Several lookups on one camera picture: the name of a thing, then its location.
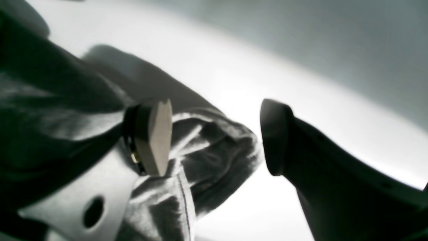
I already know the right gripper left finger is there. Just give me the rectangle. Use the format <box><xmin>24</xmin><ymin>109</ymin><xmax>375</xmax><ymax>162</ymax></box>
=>
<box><xmin>17</xmin><ymin>99</ymin><xmax>173</xmax><ymax>241</ymax></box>

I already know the grey t-shirt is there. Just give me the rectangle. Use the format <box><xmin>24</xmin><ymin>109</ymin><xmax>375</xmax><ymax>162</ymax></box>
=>
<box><xmin>1</xmin><ymin>0</ymin><xmax>263</xmax><ymax>241</ymax></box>

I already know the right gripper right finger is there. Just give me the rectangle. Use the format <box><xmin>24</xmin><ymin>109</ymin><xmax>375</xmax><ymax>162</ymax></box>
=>
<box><xmin>260</xmin><ymin>99</ymin><xmax>428</xmax><ymax>241</ymax></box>

